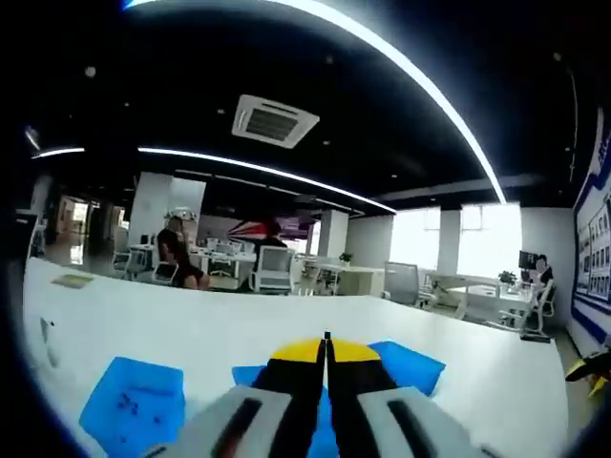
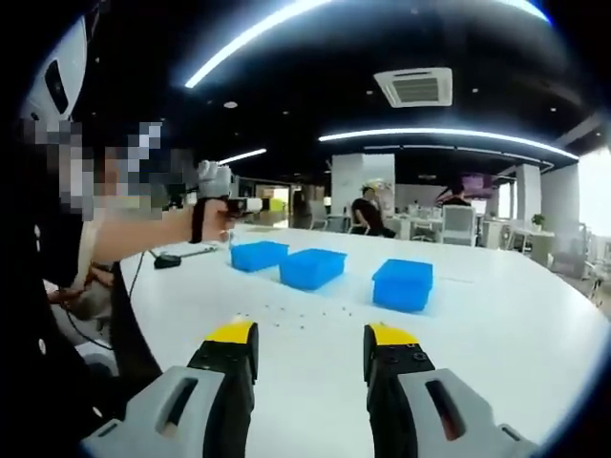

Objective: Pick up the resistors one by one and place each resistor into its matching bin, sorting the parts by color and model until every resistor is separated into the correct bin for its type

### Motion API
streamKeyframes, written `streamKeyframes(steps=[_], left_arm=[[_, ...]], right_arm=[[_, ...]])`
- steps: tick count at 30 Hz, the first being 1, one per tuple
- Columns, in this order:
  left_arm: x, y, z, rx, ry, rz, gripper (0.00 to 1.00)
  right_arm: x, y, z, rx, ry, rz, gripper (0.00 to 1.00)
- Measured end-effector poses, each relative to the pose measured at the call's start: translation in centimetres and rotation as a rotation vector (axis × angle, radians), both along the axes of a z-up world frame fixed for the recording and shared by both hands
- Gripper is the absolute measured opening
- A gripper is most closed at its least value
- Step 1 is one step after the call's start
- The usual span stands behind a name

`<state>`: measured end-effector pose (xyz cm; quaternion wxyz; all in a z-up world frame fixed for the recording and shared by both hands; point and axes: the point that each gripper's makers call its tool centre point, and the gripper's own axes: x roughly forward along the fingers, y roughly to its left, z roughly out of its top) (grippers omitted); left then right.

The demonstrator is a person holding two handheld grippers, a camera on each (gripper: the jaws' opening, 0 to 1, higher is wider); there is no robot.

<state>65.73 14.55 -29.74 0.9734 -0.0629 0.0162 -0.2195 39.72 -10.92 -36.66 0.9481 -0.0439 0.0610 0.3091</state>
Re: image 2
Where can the white ceiling air vent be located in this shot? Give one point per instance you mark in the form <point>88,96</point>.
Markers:
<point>413,87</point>

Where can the white chest-worn device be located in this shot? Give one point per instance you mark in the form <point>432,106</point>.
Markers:
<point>67,57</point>

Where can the curved ceiling light strip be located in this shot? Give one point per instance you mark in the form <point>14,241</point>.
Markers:
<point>429,132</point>

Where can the small potted plant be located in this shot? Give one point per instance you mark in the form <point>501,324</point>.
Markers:
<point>538,220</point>

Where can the short ceiling light strip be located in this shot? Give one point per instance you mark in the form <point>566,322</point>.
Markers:
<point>241,156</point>

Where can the unsorted small resistors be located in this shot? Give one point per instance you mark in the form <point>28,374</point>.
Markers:
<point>301,326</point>

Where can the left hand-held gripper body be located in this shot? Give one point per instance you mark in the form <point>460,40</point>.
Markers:
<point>215,181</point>

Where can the white mesh office chair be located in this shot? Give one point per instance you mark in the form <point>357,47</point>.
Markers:
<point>459,224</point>

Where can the black computer mouse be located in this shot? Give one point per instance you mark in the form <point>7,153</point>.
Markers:
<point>167,262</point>

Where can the blue plastic bin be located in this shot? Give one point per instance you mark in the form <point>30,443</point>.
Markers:
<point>312,272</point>
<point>260,257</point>
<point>403,288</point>

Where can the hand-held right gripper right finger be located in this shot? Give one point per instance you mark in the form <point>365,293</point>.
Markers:
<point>477,424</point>

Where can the purple red wall mural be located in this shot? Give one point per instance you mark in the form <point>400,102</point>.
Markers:
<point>472,183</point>

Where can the long curved ceiling light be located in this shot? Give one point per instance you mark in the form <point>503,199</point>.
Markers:
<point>248,35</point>

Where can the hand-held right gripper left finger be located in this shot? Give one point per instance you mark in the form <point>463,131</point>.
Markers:
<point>143,424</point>

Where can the person's left hand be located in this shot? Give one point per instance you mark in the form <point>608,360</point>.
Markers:
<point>216,222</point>

